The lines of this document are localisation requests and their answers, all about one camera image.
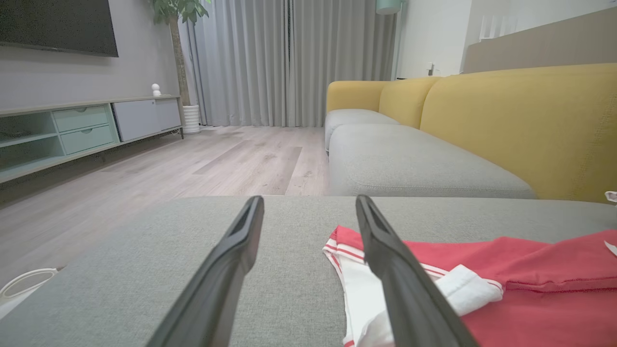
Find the small grey sofa seat cushion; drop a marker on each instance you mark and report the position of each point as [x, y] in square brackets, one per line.
[354, 120]

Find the white ribbed plant pot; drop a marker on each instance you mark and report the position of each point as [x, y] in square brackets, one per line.
[191, 119]

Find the small white figurine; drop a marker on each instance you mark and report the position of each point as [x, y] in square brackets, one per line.
[156, 90]

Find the small white fabric scrap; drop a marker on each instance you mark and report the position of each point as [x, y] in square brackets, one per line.
[612, 196]

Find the large grey sofa seat cushion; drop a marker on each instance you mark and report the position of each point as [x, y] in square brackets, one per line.
[409, 164]

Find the teal floor lamp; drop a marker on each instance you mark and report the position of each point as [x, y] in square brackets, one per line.
[388, 6]

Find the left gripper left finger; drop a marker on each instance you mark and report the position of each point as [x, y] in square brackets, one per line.
[217, 289]

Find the pale green TV cabinet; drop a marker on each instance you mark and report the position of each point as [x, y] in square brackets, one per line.
[140, 118]

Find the beige panel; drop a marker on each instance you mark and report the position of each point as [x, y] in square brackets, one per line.
[544, 46]

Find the black flat television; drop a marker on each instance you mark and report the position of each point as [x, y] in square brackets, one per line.
[58, 24]

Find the white laundry basket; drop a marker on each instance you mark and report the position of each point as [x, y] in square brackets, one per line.
[9, 301]

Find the grey fabric ottoman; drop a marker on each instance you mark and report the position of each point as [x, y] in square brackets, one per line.
[120, 270]

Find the white wall socket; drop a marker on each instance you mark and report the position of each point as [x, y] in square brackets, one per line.
[431, 68]

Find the yellow and grey sofa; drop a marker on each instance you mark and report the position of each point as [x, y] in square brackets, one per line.
[506, 125]

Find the grey pleated curtain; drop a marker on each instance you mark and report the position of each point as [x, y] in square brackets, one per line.
[337, 48]
[241, 62]

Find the green potted tree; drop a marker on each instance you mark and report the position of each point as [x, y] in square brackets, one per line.
[179, 62]

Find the red garment with white trim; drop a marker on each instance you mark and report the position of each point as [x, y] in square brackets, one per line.
[530, 308]

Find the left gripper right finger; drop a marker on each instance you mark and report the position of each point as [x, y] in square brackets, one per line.
[409, 299]

